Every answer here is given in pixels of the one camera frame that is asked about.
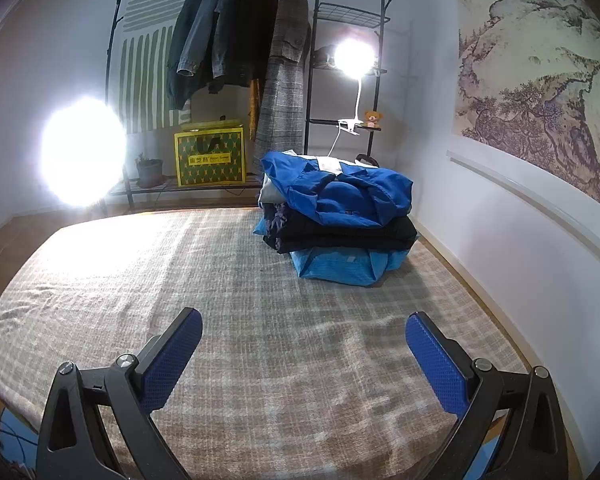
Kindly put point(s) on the yellow patterned storage box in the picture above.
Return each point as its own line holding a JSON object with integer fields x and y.
{"x": 210, "y": 157}

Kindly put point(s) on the potted plant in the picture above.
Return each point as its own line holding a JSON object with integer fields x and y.
{"x": 149, "y": 172}

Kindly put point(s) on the black folded garment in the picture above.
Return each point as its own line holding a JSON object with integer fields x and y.
{"x": 350, "y": 235}

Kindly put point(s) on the yellow scarf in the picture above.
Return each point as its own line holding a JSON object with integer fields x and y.
{"x": 254, "y": 110}

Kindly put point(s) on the black metal clothes rack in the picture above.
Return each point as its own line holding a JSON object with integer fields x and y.
{"x": 325, "y": 122}

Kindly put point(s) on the dark item on shelf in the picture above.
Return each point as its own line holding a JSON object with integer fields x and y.
{"x": 325, "y": 56}

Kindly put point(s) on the grey plaid hanging coat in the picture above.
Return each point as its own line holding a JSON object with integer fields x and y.
{"x": 285, "y": 85}

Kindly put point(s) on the bright round floor lamp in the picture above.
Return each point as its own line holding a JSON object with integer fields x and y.
{"x": 82, "y": 152}

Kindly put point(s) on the white clip lamp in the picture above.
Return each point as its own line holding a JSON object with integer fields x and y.
{"x": 354, "y": 57}

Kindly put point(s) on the landscape painting wall hanging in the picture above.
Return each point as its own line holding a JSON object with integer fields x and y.
{"x": 540, "y": 70}

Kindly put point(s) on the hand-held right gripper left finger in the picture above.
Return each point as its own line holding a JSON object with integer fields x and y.
{"x": 172, "y": 360}

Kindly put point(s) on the cream folded cloth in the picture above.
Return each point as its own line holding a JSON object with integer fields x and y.
{"x": 269, "y": 192}

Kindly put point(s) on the black hanging jacket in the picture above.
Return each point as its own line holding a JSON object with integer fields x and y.
{"x": 262, "y": 25}

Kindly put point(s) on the blue denim hanging jacket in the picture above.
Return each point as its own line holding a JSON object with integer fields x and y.
{"x": 225, "y": 25}

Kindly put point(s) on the plaid bed blanket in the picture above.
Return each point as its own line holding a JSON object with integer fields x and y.
{"x": 280, "y": 350}

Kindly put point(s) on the dark purple folded garment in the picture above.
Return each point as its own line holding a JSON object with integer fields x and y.
{"x": 277, "y": 217}

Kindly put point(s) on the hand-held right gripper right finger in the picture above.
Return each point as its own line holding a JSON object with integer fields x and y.
{"x": 437, "y": 365}

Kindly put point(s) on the dark green hanging jacket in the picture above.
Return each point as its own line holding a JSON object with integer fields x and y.
{"x": 190, "y": 50}

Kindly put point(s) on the white cloth garment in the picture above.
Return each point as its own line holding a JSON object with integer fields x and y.
{"x": 350, "y": 195}

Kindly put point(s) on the blue shiny sheet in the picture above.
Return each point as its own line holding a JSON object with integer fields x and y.
{"x": 487, "y": 455}

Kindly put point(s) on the green striped wall poster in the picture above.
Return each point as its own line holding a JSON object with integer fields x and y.
{"x": 140, "y": 75}

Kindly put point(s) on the small teddy bear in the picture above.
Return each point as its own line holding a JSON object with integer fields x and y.
{"x": 373, "y": 119}

